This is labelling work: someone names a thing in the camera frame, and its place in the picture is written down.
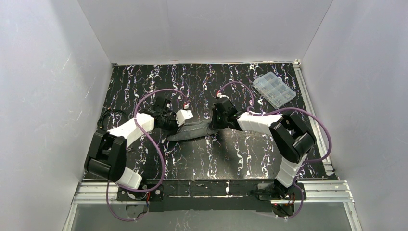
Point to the grey fabric napkin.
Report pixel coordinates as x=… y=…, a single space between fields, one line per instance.
x=193 y=130

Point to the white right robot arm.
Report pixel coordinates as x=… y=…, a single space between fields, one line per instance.
x=291 y=135

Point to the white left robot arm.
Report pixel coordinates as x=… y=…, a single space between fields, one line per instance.
x=106 y=156

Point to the clear plastic screw box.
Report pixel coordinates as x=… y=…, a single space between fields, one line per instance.
x=273 y=89

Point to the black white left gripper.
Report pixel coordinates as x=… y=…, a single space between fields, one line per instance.
x=173 y=124

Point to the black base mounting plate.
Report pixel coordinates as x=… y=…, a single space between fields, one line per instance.
x=203 y=195

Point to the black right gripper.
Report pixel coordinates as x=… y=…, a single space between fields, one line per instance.
x=217 y=120

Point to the aluminium front frame rail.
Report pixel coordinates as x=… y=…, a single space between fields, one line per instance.
x=311 y=190

